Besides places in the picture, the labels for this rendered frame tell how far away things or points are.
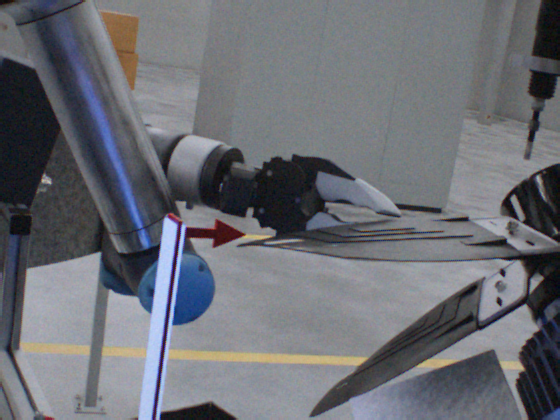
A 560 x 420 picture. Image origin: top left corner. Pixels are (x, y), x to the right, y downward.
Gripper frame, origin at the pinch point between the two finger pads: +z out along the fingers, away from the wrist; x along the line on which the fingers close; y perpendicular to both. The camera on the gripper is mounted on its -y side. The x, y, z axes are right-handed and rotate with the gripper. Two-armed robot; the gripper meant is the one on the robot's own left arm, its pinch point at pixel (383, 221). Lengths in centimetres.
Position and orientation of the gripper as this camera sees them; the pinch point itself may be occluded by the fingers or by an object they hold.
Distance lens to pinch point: 86.2
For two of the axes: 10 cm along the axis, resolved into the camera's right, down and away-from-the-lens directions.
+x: -2.0, 9.7, 1.1
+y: 4.2, -0.1, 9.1
